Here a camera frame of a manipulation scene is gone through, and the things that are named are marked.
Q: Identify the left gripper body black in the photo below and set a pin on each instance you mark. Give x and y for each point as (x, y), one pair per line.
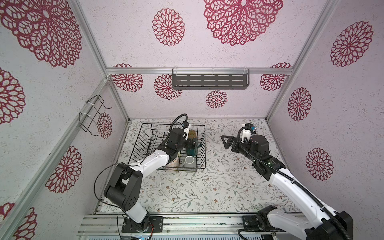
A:
(188, 144)

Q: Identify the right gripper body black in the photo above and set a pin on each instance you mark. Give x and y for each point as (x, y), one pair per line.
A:
(239, 147)

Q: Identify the black wire dish rack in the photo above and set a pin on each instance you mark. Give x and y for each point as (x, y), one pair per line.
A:
(152, 134)

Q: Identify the dark green mug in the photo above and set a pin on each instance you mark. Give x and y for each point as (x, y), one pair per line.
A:
(192, 148)

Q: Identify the yellow ribbed cup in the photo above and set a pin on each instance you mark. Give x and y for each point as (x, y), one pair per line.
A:
(192, 134)

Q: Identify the grey cream mug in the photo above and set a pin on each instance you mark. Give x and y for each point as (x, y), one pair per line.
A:
(189, 162)

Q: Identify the pink ceramic mug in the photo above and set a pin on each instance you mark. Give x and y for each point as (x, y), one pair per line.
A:
(174, 164)

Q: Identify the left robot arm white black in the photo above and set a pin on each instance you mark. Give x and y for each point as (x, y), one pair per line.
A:
(124, 186)

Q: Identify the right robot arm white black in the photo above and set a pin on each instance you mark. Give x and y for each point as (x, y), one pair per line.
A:
(337, 225)

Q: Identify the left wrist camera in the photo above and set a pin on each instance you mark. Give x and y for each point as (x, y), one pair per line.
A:
(186, 129)

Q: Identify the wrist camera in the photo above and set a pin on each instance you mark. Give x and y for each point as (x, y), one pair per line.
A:
(247, 133)
(186, 129)

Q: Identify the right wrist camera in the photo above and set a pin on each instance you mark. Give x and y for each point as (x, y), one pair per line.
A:
(247, 133)

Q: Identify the grey wall shelf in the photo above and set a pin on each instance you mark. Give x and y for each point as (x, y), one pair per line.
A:
(210, 81)

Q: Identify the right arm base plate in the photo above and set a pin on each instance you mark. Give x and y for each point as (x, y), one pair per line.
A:
(255, 222)

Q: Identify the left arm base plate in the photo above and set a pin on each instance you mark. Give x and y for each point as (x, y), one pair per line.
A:
(150, 224)

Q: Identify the black wire wall holder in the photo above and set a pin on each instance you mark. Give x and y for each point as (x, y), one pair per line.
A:
(96, 121)

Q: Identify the aluminium front rail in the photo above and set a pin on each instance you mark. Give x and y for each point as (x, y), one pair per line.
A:
(198, 223)

